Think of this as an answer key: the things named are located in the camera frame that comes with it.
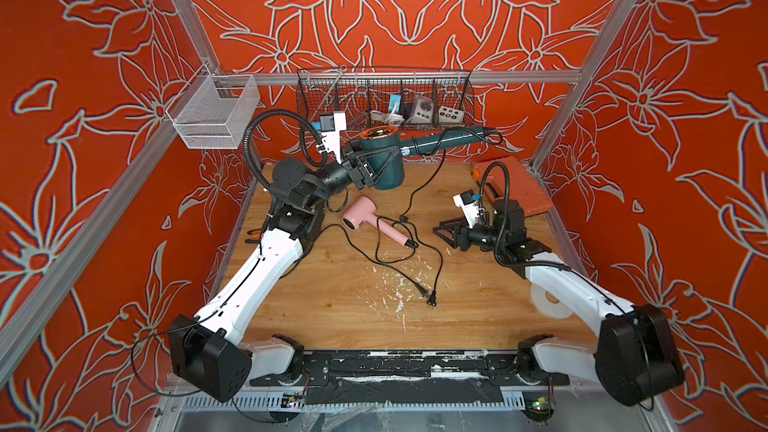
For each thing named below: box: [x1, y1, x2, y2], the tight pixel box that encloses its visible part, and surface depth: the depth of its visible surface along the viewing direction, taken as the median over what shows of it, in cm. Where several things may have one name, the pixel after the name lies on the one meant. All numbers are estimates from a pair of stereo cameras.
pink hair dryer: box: [342, 196, 409, 246], surface depth 100 cm
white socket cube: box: [438, 106, 465, 124], surface depth 96 cm
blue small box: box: [389, 94, 401, 113], surface depth 85 cm
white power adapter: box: [406, 96, 434, 124], surface depth 93 cm
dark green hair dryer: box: [357, 125, 487, 190], surface depth 55 cm
